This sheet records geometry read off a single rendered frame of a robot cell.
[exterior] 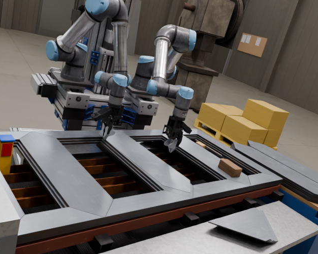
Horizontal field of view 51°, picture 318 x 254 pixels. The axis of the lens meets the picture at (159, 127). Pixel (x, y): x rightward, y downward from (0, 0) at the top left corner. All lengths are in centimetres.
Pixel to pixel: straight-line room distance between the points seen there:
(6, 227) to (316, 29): 1208
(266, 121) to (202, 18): 239
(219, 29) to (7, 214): 614
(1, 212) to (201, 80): 604
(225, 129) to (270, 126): 67
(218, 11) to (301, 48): 645
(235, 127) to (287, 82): 776
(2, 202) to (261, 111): 469
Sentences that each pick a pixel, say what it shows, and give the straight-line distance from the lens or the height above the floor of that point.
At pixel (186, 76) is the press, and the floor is 63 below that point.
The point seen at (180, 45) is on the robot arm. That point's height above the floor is 142.
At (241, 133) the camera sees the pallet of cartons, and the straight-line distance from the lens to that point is 499.
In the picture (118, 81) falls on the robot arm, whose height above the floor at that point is 119.
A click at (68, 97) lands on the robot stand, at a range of 203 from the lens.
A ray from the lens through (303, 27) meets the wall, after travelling 1281.
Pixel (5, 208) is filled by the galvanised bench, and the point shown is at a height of 105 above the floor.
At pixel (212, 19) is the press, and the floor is 177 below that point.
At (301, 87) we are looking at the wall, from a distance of 1232.
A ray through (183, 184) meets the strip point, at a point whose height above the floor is 85.
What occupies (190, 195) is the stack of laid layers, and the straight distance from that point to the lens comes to 150.
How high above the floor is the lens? 153
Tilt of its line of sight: 18 degrees down
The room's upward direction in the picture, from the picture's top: 16 degrees clockwise
